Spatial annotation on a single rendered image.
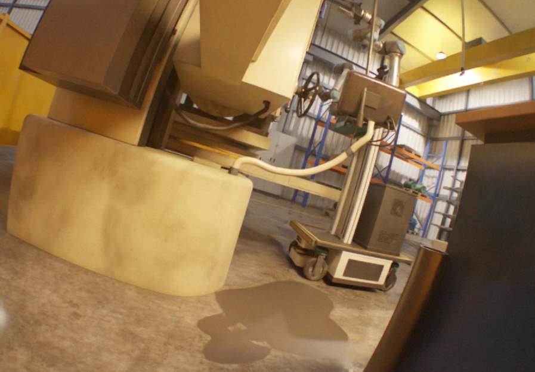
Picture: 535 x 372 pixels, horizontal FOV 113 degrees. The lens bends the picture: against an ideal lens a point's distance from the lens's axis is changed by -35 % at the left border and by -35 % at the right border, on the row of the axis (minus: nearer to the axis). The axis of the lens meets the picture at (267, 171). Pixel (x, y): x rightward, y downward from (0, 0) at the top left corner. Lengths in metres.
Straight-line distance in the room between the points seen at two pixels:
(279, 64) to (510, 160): 1.14
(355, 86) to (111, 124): 1.18
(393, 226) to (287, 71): 1.41
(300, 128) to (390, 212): 7.99
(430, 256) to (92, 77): 0.96
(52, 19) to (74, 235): 0.88
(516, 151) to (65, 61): 1.16
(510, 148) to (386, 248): 1.65
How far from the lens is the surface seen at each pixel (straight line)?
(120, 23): 0.83
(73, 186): 1.27
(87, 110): 1.36
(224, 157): 2.41
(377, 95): 1.43
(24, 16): 14.00
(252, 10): 0.71
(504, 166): 0.71
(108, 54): 0.80
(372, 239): 2.12
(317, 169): 1.39
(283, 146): 8.97
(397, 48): 2.14
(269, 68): 1.42
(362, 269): 2.07
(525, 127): 0.72
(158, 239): 1.19
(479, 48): 9.61
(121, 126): 1.28
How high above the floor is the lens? 0.65
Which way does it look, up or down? 1 degrees up
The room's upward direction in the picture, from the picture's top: 17 degrees clockwise
